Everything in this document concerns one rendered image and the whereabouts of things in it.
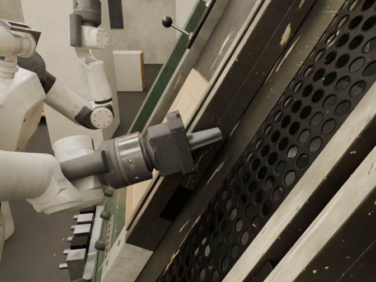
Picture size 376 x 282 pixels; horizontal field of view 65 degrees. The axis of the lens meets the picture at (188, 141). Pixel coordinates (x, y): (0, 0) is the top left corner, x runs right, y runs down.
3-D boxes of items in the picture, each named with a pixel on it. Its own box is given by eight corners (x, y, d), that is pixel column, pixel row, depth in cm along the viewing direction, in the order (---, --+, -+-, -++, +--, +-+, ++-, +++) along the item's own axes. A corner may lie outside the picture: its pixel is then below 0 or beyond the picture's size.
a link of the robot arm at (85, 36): (111, 15, 97) (111, 51, 99) (86, 18, 102) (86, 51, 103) (87, 5, 87) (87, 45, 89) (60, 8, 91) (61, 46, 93)
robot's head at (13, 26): (-15, 46, 67) (-6, 15, 65) (17, 49, 75) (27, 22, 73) (5, 61, 66) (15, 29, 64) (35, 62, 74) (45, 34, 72)
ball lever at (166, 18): (193, 44, 103) (162, 25, 105) (198, 34, 102) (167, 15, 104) (189, 42, 99) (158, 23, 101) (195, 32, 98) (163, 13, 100)
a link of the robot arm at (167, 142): (200, 184, 51) (134, 204, 51) (191, 159, 60) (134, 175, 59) (183, 119, 46) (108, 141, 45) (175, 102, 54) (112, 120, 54)
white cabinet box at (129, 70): (117, 85, 623) (114, 50, 593) (145, 85, 624) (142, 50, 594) (113, 91, 582) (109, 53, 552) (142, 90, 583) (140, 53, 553)
